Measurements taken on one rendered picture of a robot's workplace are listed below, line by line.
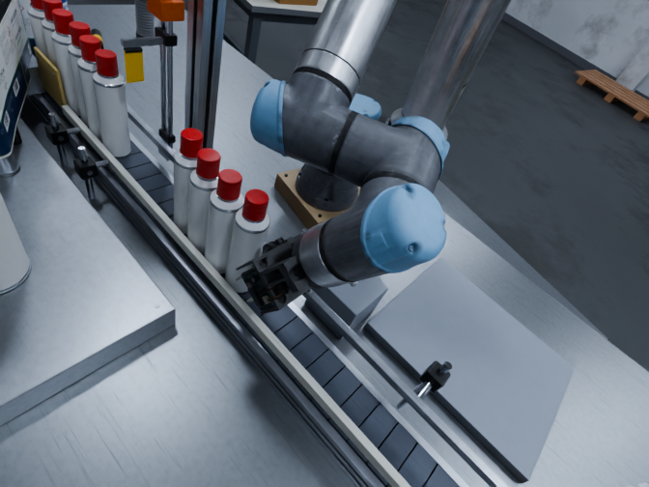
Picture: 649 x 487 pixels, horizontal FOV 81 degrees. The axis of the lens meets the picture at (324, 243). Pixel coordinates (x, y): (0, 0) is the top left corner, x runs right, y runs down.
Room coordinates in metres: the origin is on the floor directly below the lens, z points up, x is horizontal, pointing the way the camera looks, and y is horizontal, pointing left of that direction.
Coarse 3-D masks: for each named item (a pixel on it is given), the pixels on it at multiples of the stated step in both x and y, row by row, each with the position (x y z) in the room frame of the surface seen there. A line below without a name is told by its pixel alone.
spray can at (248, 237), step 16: (256, 192) 0.40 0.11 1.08; (256, 208) 0.37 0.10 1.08; (240, 224) 0.37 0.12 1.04; (256, 224) 0.37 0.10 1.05; (240, 240) 0.36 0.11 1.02; (256, 240) 0.37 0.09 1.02; (240, 256) 0.36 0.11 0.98; (256, 256) 0.38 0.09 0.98; (240, 272) 0.36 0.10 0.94; (240, 288) 0.37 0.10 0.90
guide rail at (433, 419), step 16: (128, 112) 0.60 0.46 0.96; (144, 128) 0.58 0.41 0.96; (160, 144) 0.55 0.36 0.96; (320, 304) 0.35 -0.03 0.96; (336, 320) 0.34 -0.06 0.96; (352, 336) 0.32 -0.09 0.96; (368, 352) 0.31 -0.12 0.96; (384, 368) 0.30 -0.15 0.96; (400, 384) 0.28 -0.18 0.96; (416, 400) 0.27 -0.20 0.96; (432, 416) 0.26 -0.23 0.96; (448, 432) 0.25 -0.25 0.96; (464, 448) 0.23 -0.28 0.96; (480, 464) 0.22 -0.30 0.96; (496, 480) 0.21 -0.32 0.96
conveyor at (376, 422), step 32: (128, 160) 0.56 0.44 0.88; (128, 192) 0.48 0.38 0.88; (160, 192) 0.51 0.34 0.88; (160, 224) 0.44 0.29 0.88; (288, 320) 0.36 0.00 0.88; (320, 352) 0.33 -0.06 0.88; (320, 384) 0.28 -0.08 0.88; (352, 384) 0.30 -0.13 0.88; (352, 416) 0.25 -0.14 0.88; (384, 416) 0.27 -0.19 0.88; (352, 448) 0.21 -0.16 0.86; (384, 448) 0.22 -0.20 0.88; (416, 448) 0.24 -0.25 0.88; (384, 480) 0.18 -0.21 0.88; (416, 480) 0.20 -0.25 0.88; (448, 480) 0.22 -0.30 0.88
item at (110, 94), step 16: (112, 64) 0.56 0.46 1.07; (96, 80) 0.55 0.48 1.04; (112, 80) 0.56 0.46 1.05; (96, 96) 0.55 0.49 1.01; (112, 96) 0.55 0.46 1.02; (112, 112) 0.55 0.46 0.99; (112, 128) 0.55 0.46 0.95; (128, 128) 0.58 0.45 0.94; (112, 144) 0.55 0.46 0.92; (128, 144) 0.57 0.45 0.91
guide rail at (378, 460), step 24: (72, 120) 0.57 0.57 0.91; (96, 144) 0.53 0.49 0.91; (120, 168) 0.49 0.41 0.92; (144, 192) 0.46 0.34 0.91; (240, 312) 0.32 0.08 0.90; (264, 336) 0.30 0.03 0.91; (288, 360) 0.27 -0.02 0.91; (312, 384) 0.25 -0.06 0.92; (336, 408) 0.24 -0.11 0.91; (360, 432) 0.22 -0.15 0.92
